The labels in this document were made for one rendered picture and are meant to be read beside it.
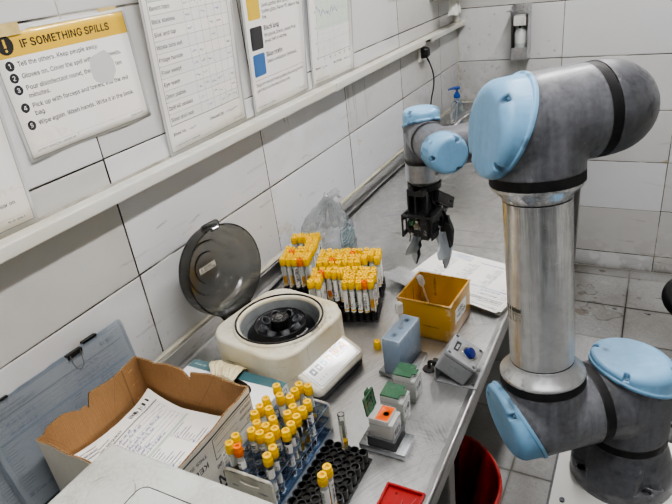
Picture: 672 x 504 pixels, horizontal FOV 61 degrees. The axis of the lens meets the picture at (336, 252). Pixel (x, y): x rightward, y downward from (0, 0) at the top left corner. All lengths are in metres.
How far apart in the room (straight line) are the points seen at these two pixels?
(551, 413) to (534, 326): 0.13
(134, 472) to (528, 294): 0.53
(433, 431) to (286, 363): 0.32
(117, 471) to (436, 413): 0.64
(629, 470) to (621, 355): 0.18
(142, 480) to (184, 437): 0.41
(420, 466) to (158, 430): 0.49
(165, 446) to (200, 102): 0.75
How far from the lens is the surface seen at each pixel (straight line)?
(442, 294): 1.45
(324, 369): 1.24
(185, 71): 1.37
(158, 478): 0.75
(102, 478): 0.78
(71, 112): 1.17
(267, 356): 1.19
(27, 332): 1.16
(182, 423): 1.18
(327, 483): 0.96
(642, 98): 0.75
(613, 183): 3.34
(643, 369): 0.92
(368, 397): 1.07
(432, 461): 1.10
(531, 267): 0.76
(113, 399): 1.23
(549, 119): 0.69
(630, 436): 0.96
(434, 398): 1.22
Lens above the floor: 1.68
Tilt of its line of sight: 27 degrees down
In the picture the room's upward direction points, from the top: 7 degrees counter-clockwise
